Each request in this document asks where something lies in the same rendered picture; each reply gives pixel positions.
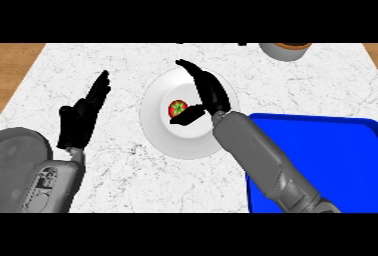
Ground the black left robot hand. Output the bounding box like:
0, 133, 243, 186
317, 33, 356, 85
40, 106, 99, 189
56, 69, 112, 150

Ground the blue tray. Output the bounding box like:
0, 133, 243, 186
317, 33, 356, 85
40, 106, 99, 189
245, 112, 378, 214

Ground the red tomato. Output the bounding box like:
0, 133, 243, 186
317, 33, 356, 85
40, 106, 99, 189
167, 99, 189, 118

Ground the grey pot with brown contents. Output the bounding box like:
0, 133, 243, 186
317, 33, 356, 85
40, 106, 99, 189
258, 43, 313, 62

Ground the white round plate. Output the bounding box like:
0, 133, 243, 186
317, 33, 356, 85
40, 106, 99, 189
139, 67, 242, 160

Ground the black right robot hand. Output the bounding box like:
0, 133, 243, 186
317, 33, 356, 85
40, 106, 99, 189
168, 58, 233, 127

